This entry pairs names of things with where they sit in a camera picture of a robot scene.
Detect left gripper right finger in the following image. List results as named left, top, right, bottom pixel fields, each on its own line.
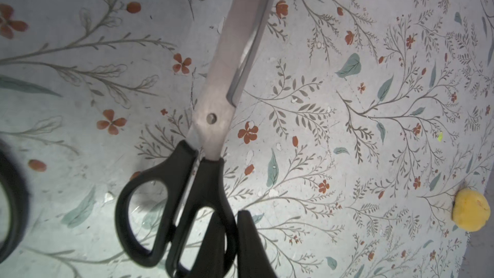
left=237, top=211, right=277, bottom=278

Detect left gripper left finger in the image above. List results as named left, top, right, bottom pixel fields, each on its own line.
left=187, top=212, right=225, bottom=278

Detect black handled steel scissors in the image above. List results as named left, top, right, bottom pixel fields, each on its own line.
left=114, top=0, right=274, bottom=277

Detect all black scissors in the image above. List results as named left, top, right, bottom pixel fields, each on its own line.
left=1, top=141, right=30, bottom=263

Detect yellow sponge ball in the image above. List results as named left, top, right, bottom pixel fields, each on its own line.
left=452, top=189, right=491, bottom=232

